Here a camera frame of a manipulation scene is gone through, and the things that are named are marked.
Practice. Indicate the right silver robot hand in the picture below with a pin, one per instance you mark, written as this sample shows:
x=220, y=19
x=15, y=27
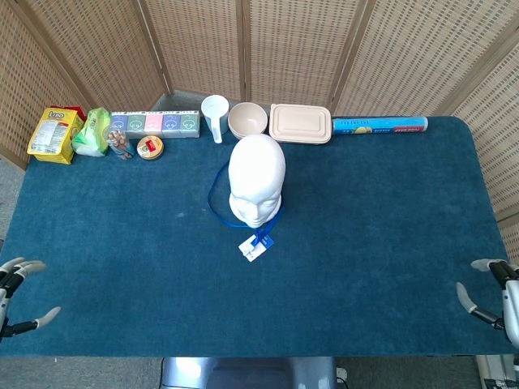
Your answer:
x=511, y=296

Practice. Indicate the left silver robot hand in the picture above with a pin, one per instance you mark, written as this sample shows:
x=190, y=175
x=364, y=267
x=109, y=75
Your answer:
x=28, y=266

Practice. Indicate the white and blue ID badge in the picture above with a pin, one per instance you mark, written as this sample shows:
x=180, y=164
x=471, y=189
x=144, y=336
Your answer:
x=251, y=252

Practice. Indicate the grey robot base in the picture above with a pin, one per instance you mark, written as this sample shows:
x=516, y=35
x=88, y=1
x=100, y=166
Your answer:
x=243, y=373

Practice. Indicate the yellow snack bag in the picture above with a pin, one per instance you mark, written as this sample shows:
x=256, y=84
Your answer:
x=50, y=135

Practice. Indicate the green white tissue pack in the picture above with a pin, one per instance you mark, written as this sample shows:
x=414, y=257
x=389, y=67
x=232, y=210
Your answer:
x=92, y=133

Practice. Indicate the clear jar of sticks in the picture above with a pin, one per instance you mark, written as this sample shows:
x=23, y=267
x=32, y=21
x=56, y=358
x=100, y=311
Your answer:
x=119, y=144

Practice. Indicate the round tin red label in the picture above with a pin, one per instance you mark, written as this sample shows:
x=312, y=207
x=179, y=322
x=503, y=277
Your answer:
x=151, y=148

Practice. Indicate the dark teal table mat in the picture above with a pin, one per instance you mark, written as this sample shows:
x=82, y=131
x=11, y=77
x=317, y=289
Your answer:
x=365, y=202

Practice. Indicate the pastel tissue box multipack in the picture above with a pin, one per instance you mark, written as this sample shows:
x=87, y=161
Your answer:
x=154, y=123

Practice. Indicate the blue food wrap roll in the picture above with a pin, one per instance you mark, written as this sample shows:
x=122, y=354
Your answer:
x=381, y=125

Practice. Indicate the white blue measuring cup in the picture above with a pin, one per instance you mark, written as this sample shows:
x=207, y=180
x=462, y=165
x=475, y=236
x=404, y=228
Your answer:
x=215, y=113

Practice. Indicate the white foam mannequin head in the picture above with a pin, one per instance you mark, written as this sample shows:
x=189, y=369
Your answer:
x=257, y=174

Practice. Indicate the beige bowl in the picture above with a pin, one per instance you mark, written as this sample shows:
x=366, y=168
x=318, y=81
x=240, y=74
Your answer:
x=247, y=119

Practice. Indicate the beige lidded lunch box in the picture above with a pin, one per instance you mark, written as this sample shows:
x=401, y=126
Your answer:
x=300, y=121

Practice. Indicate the woven bamboo folding screen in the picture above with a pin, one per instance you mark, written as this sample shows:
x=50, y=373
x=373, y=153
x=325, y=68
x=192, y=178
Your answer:
x=284, y=44

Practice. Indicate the white metal frame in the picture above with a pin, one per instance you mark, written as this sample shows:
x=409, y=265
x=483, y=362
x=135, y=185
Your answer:
x=486, y=368

